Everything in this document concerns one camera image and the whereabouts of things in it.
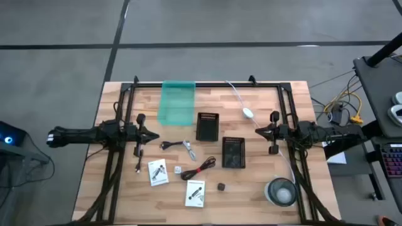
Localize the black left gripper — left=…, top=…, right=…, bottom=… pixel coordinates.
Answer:
left=126, top=113, right=160, bottom=158

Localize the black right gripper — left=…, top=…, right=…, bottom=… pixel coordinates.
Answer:
left=254, top=110, right=289, bottom=156

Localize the short black cable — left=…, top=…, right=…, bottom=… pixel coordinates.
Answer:
left=160, top=140, right=185, bottom=151

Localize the grey white cable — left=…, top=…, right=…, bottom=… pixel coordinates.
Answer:
left=182, top=139, right=197, bottom=162

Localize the black cable bundle red tie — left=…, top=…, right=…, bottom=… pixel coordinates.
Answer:
left=180, top=156, right=217, bottom=181

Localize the translucent teal plastic bin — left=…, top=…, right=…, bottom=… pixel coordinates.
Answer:
left=156, top=80, right=197, bottom=127

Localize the large black slotted basket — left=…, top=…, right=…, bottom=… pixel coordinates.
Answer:
left=221, top=136, right=246, bottom=170

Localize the small black slotted basket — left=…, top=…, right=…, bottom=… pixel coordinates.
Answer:
left=195, top=112, right=220, bottom=143

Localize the white round object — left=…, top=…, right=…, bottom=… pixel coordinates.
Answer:
left=276, top=187, right=293, bottom=203

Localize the black power strip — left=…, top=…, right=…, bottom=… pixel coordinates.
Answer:
left=329, top=104, right=345, bottom=126

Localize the white acer product box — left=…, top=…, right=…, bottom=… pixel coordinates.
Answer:
left=184, top=179, right=206, bottom=208

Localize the white paper sheet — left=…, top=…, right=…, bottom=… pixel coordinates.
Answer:
left=325, top=151, right=348, bottom=165

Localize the grey side table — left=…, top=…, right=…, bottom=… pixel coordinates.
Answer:
left=353, top=55, right=402, bottom=139

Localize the backlit rgb keyboard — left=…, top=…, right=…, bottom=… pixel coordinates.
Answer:
left=379, top=143, right=402, bottom=180

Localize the black desk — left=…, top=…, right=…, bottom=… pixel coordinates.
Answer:
left=366, top=137, right=402, bottom=215

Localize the computer case with blue light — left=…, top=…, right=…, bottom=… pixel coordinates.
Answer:
left=0, top=121, right=28, bottom=148

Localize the black slanted pole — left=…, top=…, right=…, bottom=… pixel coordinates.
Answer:
left=366, top=33, right=402, bottom=68

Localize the white cable with oval switch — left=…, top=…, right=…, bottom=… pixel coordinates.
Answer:
left=224, top=80, right=296, bottom=185

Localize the black aluminium rig frame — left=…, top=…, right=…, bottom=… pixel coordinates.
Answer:
left=73, top=75, right=343, bottom=226

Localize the yellow floor cable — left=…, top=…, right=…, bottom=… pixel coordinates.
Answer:
left=323, top=89, right=364, bottom=125

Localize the black floor cable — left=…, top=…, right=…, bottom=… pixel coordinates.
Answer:
left=0, top=155, right=57, bottom=190

